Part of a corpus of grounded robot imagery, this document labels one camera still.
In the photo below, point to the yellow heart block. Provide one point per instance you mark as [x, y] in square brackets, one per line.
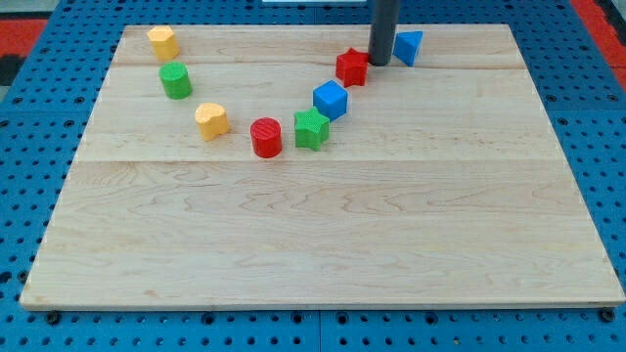
[212, 121]

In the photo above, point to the red cylinder block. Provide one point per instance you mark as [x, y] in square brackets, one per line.
[266, 137]

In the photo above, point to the green cylinder block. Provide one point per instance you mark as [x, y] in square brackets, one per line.
[175, 80]

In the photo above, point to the green star block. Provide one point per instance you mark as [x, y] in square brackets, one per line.
[311, 128]

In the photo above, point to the yellow hexagon block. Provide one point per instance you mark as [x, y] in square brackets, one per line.
[164, 42]

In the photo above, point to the red star block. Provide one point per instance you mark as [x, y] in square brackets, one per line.
[351, 67]

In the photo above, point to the light wooden board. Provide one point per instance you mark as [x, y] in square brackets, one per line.
[443, 187]

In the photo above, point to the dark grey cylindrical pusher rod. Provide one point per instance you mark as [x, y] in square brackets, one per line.
[382, 32]

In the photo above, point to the blue triangle block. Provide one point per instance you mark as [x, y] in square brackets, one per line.
[407, 46]

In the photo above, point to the blue cube block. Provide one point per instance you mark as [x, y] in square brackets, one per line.
[331, 100]

